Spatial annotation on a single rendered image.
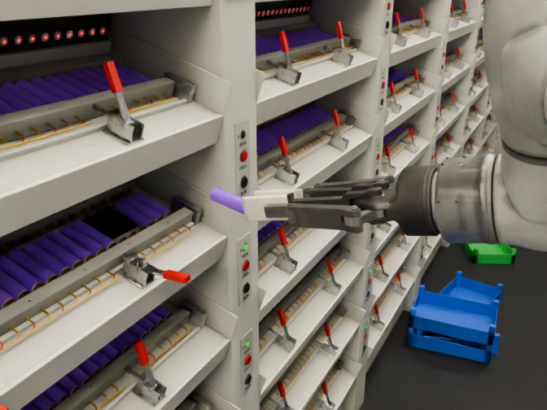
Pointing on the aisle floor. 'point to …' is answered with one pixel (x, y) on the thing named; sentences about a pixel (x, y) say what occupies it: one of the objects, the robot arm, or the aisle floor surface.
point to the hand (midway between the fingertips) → (273, 205)
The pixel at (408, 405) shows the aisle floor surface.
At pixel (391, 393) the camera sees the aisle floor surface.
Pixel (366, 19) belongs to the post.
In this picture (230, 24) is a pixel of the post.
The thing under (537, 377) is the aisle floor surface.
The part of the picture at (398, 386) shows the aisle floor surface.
